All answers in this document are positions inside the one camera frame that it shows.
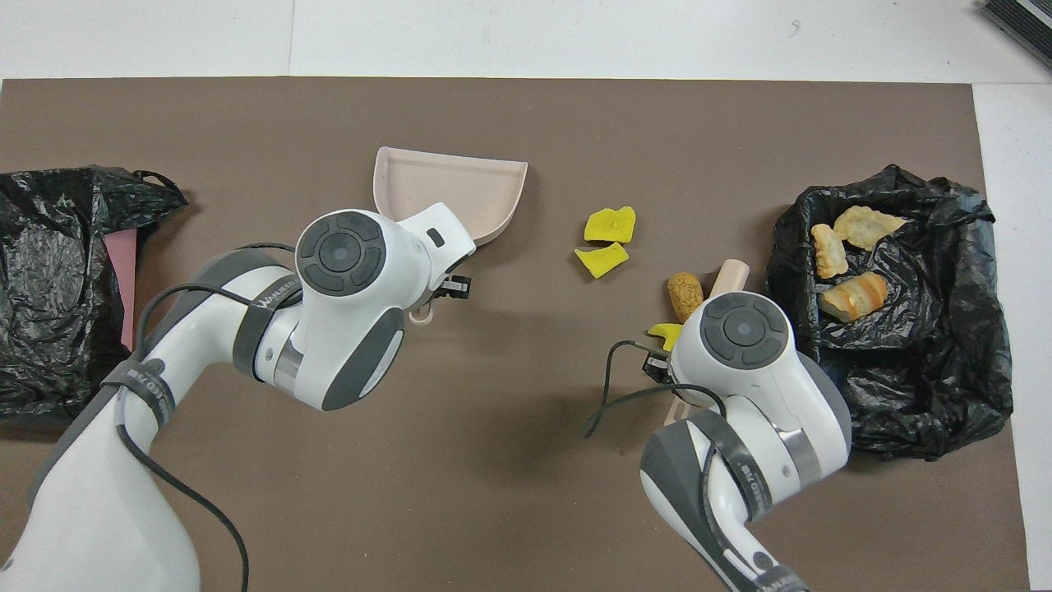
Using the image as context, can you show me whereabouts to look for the brown croquette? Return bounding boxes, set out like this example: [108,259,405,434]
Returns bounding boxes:
[667,272,705,323]

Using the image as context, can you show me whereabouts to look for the beige plastic dustpan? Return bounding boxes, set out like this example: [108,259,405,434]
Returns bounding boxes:
[373,146,528,326]

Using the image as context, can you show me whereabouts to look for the beige hand brush black bristles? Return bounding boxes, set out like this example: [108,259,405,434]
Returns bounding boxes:
[662,258,750,426]

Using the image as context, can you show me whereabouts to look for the triangular yellow sponge piece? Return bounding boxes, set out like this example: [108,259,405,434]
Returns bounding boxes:
[574,242,630,280]

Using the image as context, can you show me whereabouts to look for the large yellow sponge chunk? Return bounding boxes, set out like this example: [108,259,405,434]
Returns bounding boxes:
[584,206,638,244]

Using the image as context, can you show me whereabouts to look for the pale elongated bread chunk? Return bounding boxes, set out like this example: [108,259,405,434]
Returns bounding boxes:
[811,224,849,279]

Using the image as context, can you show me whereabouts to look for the orange striped croissant piece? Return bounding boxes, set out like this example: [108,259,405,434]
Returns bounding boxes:
[819,272,889,321]

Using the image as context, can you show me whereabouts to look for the pale round bread chunk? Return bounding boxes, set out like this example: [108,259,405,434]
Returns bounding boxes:
[833,206,907,252]

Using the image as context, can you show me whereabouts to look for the black bag lined open bin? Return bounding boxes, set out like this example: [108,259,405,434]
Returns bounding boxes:
[764,164,1014,461]

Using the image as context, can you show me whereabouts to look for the pink bin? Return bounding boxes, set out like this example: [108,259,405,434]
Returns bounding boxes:
[104,228,138,353]

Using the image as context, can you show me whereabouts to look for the black crumpled trash bag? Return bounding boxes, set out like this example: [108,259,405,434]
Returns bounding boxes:
[0,166,188,424]

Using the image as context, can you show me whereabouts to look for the large brown table mat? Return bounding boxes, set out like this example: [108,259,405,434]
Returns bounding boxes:
[0,76,1030,592]

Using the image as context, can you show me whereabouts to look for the dark ribbed device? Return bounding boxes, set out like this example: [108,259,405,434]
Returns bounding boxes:
[980,0,1052,71]

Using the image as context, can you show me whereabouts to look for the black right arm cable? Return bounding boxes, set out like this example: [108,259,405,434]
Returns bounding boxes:
[584,340,728,441]

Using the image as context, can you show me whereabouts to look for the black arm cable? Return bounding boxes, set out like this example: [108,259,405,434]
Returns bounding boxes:
[584,340,728,441]
[115,241,298,592]

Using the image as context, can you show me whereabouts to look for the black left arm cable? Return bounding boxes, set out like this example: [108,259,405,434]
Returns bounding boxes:
[115,241,298,592]

